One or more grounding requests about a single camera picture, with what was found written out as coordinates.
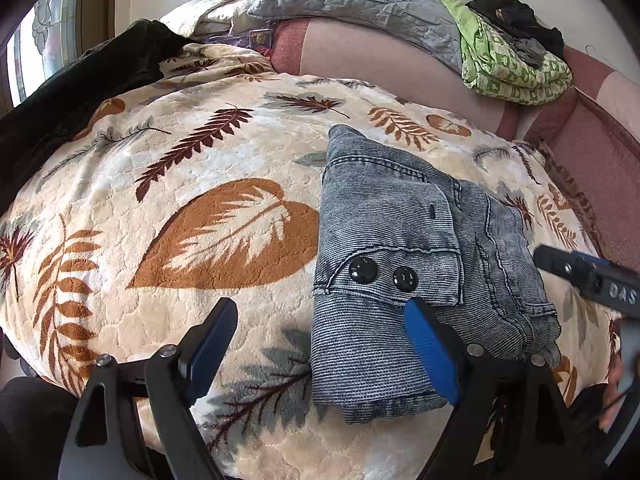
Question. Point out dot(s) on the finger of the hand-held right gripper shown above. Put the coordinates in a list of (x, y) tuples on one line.
[(555, 262), (592, 260)]

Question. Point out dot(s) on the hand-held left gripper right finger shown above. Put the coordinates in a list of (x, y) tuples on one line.
[(432, 355)]

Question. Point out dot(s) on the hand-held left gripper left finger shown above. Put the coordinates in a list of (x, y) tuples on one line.
[(210, 355)]

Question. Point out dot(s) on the grey-blue denim pants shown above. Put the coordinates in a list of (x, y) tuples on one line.
[(390, 240)]

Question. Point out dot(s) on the person's right hand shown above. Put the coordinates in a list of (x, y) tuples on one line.
[(612, 390)]

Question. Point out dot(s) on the green patterned cloth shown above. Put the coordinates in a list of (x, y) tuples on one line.
[(505, 75)]

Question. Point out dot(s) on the cream leaf print blanket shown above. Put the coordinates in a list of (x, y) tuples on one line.
[(200, 160)]

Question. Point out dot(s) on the black garment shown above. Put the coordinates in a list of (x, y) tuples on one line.
[(510, 15)]

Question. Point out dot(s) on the pink bed sheet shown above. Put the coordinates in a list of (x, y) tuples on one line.
[(375, 60)]

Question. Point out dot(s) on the dark velvet cloth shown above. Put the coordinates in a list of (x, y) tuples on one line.
[(75, 90)]

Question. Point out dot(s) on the cream pillow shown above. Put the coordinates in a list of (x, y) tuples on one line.
[(220, 10)]

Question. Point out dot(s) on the patterned glass window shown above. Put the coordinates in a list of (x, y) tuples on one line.
[(47, 25)]

